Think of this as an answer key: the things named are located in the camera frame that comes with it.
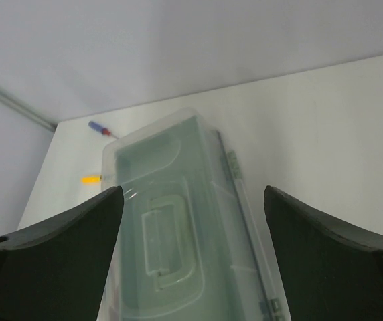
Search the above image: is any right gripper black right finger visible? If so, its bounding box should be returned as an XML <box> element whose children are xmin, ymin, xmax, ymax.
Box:
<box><xmin>264</xmin><ymin>186</ymin><xmax>383</xmax><ymax>320</ymax></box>

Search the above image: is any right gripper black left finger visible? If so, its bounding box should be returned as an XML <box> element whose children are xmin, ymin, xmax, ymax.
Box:
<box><xmin>0</xmin><ymin>187</ymin><xmax>124</xmax><ymax>320</ymax></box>

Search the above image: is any green toolbox with clear lid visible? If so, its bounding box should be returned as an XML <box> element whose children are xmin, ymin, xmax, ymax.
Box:
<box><xmin>98</xmin><ymin>108</ymin><xmax>291</xmax><ymax>320</ymax></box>

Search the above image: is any yellow handled screwdriver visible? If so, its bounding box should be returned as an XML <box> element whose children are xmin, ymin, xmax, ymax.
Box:
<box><xmin>80</xmin><ymin>175</ymin><xmax>102</xmax><ymax>184</ymax></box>

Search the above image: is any blue handled screwdriver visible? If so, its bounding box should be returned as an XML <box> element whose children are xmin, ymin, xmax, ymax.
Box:
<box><xmin>88</xmin><ymin>121</ymin><xmax>118</xmax><ymax>139</ymax></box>

